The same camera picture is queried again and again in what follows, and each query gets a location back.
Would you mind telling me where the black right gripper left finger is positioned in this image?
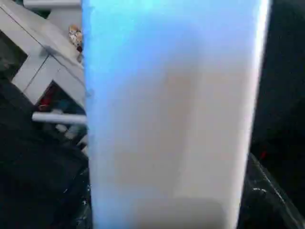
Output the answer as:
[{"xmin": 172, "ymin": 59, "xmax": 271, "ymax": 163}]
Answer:
[{"xmin": 68, "ymin": 164, "xmax": 95, "ymax": 229}]

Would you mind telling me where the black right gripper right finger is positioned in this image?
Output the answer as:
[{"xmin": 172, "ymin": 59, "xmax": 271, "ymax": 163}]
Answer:
[{"xmin": 236, "ymin": 152, "xmax": 294, "ymax": 229}]

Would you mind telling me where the red white small bottle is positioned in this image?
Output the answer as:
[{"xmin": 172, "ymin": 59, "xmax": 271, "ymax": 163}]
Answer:
[{"xmin": 39, "ymin": 96, "xmax": 52, "ymax": 108}]

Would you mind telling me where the white cabinet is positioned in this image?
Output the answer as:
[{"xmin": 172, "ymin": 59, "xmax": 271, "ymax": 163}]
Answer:
[{"xmin": 0, "ymin": 0, "xmax": 88, "ymax": 154}]

